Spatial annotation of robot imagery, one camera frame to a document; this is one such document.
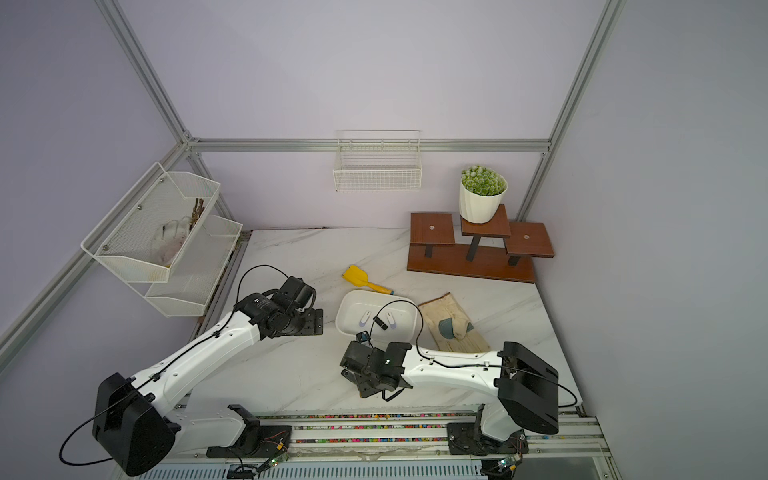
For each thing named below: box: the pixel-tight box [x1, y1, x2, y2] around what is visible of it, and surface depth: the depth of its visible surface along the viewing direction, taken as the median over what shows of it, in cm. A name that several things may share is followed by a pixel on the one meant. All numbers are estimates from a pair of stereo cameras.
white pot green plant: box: [459, 166, 509, 224], surface depth 85 cm
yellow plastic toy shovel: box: [342, 264, 394, 295], surface depth 109 cm
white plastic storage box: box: [335, 289, 419, 349], surface depth 97 cm
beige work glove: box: [418, 292, 491, 353], surface depth 95 cm
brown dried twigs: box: [189, 198, 205, 232], surface depth 83 cm
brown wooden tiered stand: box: [407, 204, 555, 284], surface depth 104 cm
